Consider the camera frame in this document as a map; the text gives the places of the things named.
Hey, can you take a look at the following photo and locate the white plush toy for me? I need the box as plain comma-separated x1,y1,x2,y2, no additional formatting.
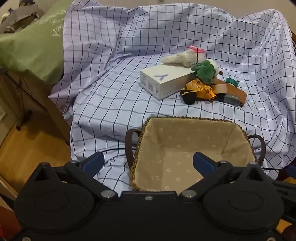
161,50,205,68

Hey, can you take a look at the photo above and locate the woven basket with fabric lining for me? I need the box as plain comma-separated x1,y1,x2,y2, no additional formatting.
125,117,266,192

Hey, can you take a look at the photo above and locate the dark glass bottle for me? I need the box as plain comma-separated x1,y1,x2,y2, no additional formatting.
223,93,241,106

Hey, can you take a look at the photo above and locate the checked light purple bedsheet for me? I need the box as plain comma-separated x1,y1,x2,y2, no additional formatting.
48,0,296,186

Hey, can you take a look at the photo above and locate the pink plush toy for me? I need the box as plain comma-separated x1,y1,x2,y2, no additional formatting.
188,46,206,58

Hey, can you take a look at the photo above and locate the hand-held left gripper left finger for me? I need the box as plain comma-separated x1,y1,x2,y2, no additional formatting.
30,152,118,202

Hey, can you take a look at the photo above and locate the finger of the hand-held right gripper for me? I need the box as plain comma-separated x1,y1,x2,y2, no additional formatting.
272,165,296,200

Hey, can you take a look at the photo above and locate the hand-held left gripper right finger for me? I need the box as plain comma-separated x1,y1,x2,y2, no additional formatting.
180,152,271,202

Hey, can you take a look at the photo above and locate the beige tape roll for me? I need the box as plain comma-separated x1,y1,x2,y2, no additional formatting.
211,84,228,94

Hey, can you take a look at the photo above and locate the green pillow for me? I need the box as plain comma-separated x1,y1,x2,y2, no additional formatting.
0,0,72,84

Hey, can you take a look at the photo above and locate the green plush toy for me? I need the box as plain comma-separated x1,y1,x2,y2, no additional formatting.
191,60,223,84

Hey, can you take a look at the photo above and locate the white cardboard box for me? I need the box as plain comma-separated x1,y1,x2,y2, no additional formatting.
140,64,197,100

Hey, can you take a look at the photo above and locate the cardboard box clutter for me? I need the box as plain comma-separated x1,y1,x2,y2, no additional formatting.
0,0,47,34

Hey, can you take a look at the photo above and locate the brown leather case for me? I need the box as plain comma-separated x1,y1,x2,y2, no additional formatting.
214,77,247,107

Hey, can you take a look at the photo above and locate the golden fabric pouch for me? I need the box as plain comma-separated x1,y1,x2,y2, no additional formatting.
185,79,216,100

